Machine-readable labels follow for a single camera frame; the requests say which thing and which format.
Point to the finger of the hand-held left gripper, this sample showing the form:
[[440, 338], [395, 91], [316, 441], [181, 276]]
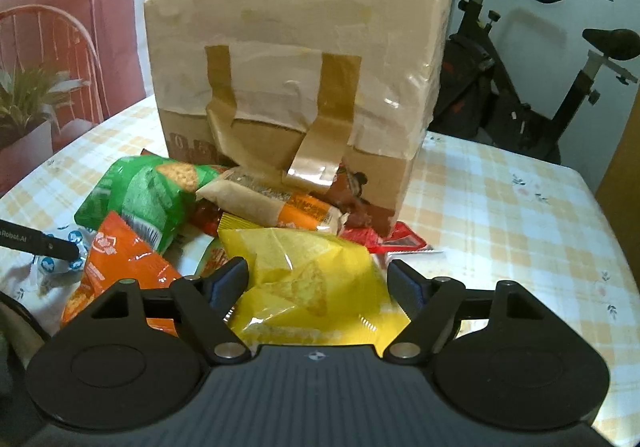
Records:
[[55, 247]]

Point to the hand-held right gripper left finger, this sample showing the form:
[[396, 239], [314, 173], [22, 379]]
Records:
[[227, 286]]

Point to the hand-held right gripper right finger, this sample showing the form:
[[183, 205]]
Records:
[[404, 284]]

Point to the white and blue snack packet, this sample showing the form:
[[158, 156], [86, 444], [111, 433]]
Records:
[[50, 272]]

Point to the yellow chip bag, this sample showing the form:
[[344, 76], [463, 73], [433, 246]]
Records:
[[300, 267]]

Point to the taped cardboard box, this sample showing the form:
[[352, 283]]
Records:
[[300, 27]]

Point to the pale green snack packet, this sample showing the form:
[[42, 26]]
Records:
[[215, 257]]

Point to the orange snack bag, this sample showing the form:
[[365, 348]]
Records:
[[120, 252]]

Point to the dark red snack packet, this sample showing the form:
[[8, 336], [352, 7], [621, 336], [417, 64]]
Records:
[[205, 219]]

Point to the beige and orange snack packet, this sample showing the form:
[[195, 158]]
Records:
[[260, 207]]

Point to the green chip bag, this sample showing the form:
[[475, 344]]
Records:
[[135, 197]]

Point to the checked floral tablecloth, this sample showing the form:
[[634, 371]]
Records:
[[500, 202]]

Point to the black exercise bike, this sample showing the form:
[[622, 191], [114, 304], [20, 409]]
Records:
[[475, 77]]

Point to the brown wooden panel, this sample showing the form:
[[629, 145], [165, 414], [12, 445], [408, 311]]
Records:
[[622, 167]]

